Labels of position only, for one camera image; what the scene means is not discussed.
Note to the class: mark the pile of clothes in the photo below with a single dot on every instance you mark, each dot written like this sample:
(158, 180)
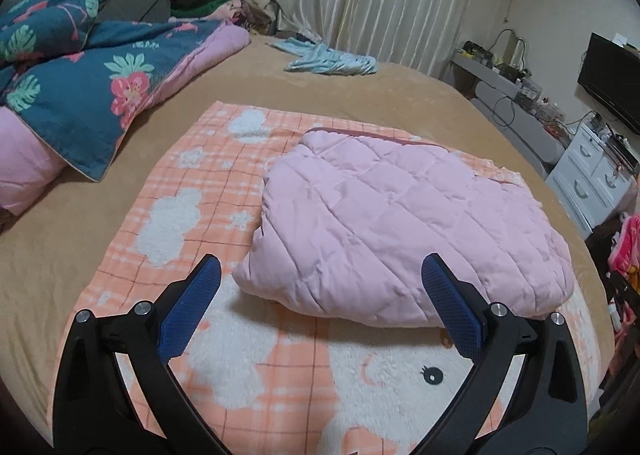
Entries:
(220, 2)

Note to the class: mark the white drawer cabinet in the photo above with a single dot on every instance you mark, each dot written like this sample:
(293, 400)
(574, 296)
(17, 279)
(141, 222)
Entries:
(585, 175)

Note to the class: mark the light blue garment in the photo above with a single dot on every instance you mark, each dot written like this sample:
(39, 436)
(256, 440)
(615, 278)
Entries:
(325, 62)

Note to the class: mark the pink and orange cloth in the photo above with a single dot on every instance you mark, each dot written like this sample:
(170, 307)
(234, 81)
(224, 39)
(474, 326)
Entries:
(627, 250)

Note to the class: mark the black television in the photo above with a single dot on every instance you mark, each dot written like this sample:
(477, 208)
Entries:
(612, 75)

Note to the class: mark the clutter of small things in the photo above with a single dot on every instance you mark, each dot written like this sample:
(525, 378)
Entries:
(525, 87)

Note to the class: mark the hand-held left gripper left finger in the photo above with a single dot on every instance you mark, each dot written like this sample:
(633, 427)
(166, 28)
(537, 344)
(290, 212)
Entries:
(187, 315)

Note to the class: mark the grey desk with clutter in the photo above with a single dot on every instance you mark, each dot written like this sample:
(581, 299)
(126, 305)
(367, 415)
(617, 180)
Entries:
(530, 130)

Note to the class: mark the pink quilted jacket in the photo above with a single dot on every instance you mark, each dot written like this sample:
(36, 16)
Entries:
(390, 225)

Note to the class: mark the white curtain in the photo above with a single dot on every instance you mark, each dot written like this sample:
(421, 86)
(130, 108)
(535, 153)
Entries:
(380, 0)

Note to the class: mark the teal floral quilt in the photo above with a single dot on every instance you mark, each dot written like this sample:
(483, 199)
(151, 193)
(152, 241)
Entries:
(100, 85)

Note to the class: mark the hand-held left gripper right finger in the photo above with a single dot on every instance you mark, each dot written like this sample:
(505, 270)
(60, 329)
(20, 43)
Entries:
(452, 315)

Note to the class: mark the bed with tan sheet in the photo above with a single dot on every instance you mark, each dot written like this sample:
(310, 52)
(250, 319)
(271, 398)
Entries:
(350, 95)

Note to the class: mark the teal floral pillow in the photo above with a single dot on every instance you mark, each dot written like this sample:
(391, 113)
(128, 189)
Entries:
(45, 20)

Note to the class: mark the orange checked blanket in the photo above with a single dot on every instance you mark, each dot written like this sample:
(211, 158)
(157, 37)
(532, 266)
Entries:
(165, 175)

